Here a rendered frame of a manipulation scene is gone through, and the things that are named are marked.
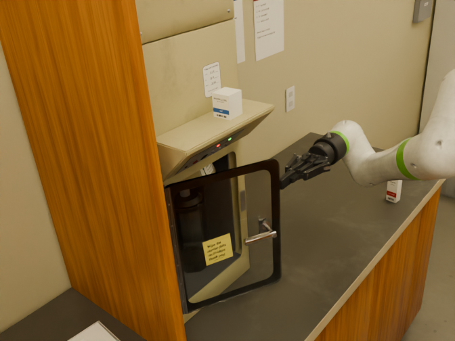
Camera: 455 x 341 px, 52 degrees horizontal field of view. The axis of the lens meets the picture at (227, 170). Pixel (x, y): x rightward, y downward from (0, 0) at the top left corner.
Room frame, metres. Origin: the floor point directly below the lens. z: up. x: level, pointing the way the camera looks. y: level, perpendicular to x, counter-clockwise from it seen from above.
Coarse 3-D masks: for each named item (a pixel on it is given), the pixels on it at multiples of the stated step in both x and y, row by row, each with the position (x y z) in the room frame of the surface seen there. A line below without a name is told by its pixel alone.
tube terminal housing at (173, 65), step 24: (216, 24) 1.13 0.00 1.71; (144, 48) 0.96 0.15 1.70; (168, 48) 1.01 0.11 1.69; (192, 48) 1.06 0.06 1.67; (216, 48) 1.12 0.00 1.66; (168, 72) 1.00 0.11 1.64; (192, 72) 1.05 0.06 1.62; (168, 96) 0.99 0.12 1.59; (192, 96) 1.05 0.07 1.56; (168, 120) 0.99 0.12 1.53; (240, 144) 1.17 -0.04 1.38; (192, 168) 1.03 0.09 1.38; (192, 312) 0.98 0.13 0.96
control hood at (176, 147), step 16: (256, 112) 1.05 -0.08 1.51; (176, 128) 0.99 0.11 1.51; (192, 128) 0.99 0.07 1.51; (208, 128) 0.98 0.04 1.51; (224, 128) 0.97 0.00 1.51; (240, 128) 1.00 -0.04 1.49; (160, 144) 0.92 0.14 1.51; (176, 144) 0.90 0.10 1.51; (192, 144) 0.90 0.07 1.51; (208, 144) 0.91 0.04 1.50; (160, 160) 0.92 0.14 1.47; (176, 160) 0.88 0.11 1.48
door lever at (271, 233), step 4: (264, 224) 1.02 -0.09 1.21; (268, 224) 1.03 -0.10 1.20; (264, 228) 1.02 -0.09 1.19; (268, 228) 1.01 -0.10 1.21; (268, 232) 0.98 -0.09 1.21; (272, 232) 0.98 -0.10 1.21; (252, 236) 0.97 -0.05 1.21; (256, 236) 0.97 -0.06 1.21; (260, 236) 0.97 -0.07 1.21; (264, 236) 0.97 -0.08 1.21; (268, 236) 0.97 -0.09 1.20; (272, 236) 0.98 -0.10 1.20; (276, 236) 0.98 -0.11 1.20; (244, 240) 0.96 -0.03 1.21; (248, 240) 0.96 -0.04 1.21; (252, 240) 0.96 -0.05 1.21; (256, 240) 0.96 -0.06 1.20; (260, 240) 0.97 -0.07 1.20; (244, 244) 0.96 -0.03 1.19; (248, 244) 0.95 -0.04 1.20
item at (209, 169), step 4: (212, 164) 1.14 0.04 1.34; (204, 168) 1.10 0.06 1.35; (208, 168) 1.10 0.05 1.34; (212, 168) 1.12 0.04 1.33; (196, 172) 1.08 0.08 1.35; (200, 172) 1.08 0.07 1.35; (204, 172) 1.09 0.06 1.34; (208, 172) 1.10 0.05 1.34; (212, 172) 1.11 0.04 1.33; (192, 176) 1.07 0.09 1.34; (196, 176) 1.07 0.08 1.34; (200, 176) 1.08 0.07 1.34; (184, 180) 1.06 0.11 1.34
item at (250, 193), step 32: (192, 192) 0.96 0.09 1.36; (224, 192) 0.99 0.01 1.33; (256, 192) 1.02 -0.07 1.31; (192, 224) 0.96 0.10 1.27; (224, 224) 0.99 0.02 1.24; (256, 224) 1.02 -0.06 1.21; (192, 256) 0.95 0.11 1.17; (256, 256) 1.02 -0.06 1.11; (192, 288) 0.95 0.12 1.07; (224, 288) 0.98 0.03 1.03; (256, 288) 1.01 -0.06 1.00
